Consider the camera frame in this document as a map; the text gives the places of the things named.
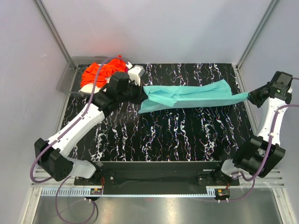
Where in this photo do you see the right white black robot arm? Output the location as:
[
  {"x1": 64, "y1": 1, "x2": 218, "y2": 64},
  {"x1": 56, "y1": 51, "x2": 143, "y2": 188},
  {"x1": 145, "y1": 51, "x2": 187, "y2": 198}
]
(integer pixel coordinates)
[{"x1": 212, "y1": 71, "x2": 293, "y2": 185}]

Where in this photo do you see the teal t shirt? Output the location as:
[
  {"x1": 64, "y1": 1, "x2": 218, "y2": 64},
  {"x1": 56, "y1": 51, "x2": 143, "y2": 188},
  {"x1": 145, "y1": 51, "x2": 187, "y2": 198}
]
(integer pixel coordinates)
[{"x1": 139, "y1": 80, "x2": 249, "y2": 114}]

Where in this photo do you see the aluminium front rail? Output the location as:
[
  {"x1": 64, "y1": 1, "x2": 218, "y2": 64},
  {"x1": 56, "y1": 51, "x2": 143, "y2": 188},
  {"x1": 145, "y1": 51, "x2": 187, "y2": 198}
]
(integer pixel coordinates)
[{"x1": 31, "y1": 168, "x2": 285, "y2": 188}]

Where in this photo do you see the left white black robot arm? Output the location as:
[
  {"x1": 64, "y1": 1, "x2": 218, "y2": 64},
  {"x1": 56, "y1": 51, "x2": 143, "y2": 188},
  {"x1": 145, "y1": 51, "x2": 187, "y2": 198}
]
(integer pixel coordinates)
[{"x1": 34, "y1": 65, "x2": 147, "y2": 185}]

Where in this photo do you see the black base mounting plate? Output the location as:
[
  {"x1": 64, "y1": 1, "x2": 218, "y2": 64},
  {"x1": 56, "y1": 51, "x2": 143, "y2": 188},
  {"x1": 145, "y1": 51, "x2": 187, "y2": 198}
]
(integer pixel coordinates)
[{"x1": 74, "y1": 161, "x2": 239, "y2": 189}]

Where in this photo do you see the right aluminium frame post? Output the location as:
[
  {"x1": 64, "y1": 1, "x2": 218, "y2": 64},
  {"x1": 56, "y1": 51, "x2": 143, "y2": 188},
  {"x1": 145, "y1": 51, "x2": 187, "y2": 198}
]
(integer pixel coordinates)
[{"x1": 236, "y1": 0, "x2": 281, "y2": 70}]

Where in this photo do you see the purple cable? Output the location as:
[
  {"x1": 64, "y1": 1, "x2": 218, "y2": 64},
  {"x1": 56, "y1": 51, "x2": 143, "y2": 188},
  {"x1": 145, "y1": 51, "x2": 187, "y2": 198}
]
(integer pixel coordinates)
[
  {"x1": 30, "y1": 57, "x2": 131, "y2": 223},
  {"x1": 214, "y1": 78, "x2": 299, "y2": 203}
]

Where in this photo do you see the grey slotted cable duct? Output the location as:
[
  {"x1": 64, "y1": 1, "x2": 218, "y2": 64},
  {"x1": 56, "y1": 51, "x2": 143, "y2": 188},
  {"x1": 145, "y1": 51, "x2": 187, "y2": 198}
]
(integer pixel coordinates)
[{"x1": 41, "y1": 186, "x2": 218, "y2": 197}]

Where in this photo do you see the aluminium frame post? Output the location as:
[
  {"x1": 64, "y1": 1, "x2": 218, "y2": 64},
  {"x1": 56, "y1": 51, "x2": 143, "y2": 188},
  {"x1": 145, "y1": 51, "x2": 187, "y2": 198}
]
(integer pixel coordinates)
[
  {"x1": 236, "y1": 0, "x2": 281, "y2": 70},
  {"x1": 33, "y1": 0, "x2": 71, "y2": 62}
]

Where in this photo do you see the white t shirt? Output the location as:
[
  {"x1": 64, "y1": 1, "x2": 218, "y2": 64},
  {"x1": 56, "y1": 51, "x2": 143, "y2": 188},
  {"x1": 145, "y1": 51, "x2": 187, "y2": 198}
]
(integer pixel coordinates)
[{"x1": 79, "y1": 80, "x2": 104, "y2": 94}]

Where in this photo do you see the orange t shirt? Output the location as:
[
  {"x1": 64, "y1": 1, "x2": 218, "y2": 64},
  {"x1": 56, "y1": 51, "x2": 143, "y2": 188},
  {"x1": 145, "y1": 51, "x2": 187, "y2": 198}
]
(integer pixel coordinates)
[{"x1": 80, "y1": 55, "x2": 128, "y2": 88}]

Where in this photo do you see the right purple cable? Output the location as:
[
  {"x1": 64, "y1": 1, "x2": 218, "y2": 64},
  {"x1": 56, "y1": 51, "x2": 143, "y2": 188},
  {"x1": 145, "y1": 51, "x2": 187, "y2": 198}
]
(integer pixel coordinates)
[{"x1": 214, "y1": 78, "x2": 299, "y2": 203}]

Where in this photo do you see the clear grey plastic bin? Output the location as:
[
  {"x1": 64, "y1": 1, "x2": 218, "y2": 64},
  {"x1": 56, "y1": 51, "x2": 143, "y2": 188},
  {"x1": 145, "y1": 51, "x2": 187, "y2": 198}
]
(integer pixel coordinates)
[{"x1": 57, "y1": 55, "x2": 131, "y2": 98}]

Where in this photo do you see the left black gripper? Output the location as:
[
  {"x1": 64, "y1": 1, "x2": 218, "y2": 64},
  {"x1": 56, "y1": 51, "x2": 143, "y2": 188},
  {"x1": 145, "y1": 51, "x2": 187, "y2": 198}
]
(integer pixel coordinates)
[{"x1": 118, "y1": 78, "x2": 149, "y2": 105}]

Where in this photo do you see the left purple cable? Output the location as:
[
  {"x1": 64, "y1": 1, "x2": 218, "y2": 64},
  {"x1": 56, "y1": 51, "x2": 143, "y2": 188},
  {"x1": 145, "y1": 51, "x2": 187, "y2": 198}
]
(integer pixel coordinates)
[{"x1": 30, "y1": 57, "x2": 131, "y2": 223}]

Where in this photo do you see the left aluminium frame post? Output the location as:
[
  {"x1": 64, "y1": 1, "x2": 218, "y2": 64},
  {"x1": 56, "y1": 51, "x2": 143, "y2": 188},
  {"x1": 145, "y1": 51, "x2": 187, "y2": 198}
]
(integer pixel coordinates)
[{"x1": 33, "y1": 0, "x2": 71, "y2": 62}]

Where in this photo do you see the black marble pattern mat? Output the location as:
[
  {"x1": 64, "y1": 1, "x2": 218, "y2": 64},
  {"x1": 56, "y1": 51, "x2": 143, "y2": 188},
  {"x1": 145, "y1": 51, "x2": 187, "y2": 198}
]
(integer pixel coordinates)
[{"x1": 57, "y1": 63, "x2": 253, "y2": 161}]

